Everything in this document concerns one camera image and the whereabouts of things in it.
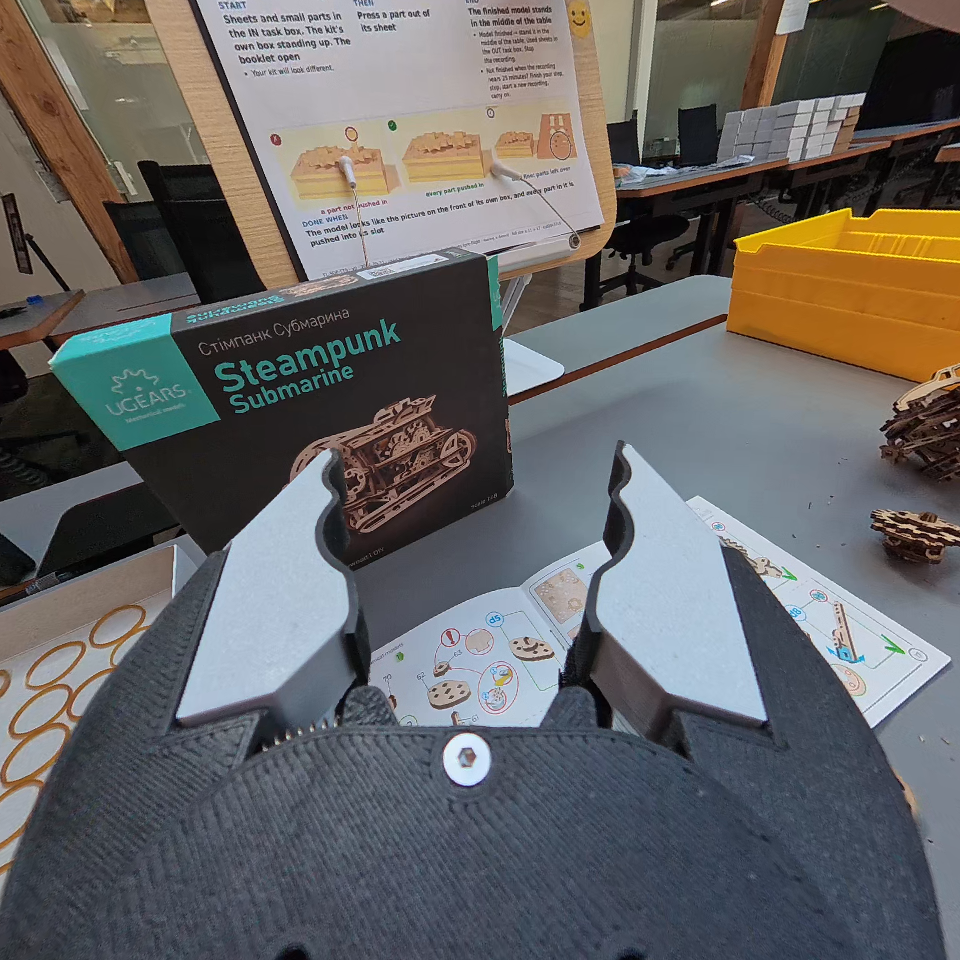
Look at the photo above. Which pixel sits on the wooden model assembly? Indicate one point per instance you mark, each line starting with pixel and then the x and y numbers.
pixel 926 435

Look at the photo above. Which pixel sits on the small wooden gear assembly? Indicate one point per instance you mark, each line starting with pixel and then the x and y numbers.
pixel 911 529

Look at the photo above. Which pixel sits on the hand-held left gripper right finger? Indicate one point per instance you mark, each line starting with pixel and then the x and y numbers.
pixel 675 600

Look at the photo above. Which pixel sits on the stack of white boxes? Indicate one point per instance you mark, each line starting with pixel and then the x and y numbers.
pixel 787 127

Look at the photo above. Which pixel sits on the white cardboard tray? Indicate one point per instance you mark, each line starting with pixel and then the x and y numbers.
pixel 45 600

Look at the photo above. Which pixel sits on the grey desk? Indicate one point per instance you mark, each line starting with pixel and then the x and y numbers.
pixel 675 405

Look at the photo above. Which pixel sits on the wooden document stand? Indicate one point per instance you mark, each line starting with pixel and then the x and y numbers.
pixel 176 90

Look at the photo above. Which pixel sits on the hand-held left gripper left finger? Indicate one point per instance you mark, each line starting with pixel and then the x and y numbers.
pixel 262 600

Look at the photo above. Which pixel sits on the yellow smiley sticker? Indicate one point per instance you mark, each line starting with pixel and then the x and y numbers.
pixel 578 19

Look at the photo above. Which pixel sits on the background work table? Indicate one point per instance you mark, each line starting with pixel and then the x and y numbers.
pixel 697 176

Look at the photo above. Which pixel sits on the long table with wooden edge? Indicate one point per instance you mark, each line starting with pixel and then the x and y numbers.
pixel 112 304

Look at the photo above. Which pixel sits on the yellow plastic bin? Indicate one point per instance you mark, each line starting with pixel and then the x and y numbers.
pixel 825 315

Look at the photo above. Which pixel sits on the grey table with brown edge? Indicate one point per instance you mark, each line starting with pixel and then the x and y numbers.
pixel 637 315

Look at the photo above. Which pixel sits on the printed instruction sheet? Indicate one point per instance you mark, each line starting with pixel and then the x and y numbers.
pixel 412 97

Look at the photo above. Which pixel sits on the black office chair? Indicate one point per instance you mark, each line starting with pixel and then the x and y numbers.
pixel 626 142
pixel 202 232
pixel 697 131
pixel 142 240

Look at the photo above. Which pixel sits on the white instruction booklet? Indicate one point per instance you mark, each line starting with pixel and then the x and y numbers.
pixel 840 592

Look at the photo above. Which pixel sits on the black model kit box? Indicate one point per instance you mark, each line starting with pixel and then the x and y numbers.
pixel 262 420

